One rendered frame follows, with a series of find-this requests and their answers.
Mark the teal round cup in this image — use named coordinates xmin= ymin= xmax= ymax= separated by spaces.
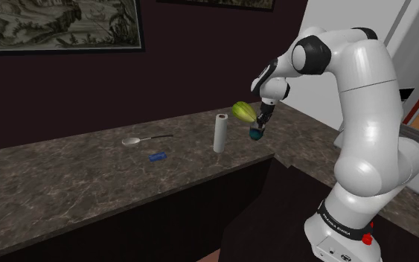
xmin=249 ymin=123 xmax=266 ymax=141

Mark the green starfruit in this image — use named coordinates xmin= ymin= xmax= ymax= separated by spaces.
xmin=231 ymin=101 xmax=258 ymax=124

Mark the white paper towel roll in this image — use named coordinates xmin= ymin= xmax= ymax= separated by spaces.
xmin=213 ymin=112 xmax=229 ymax=153

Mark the dark robot stand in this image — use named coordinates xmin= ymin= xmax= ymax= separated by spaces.
xmin=217 ymin=164 xmax=419 ymax=262

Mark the blue flat card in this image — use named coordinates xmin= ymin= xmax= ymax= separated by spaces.
xmin=148 ymin=152 xmax=168 ymax=163

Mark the silver spoon with black handle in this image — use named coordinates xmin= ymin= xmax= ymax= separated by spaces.
xmin=121 ymin=134 xmax=174 ymax=147

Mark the framed landscape wall picture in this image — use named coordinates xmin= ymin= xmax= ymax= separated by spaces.
xmin=0 ymin=0 xmax=146 ymax=57

